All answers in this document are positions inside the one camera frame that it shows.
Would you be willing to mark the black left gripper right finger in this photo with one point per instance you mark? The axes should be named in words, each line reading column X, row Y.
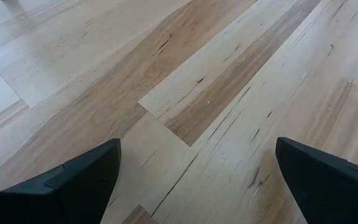
column 331, row 193

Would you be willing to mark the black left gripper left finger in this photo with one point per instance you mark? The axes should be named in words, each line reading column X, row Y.
column 67, row 199

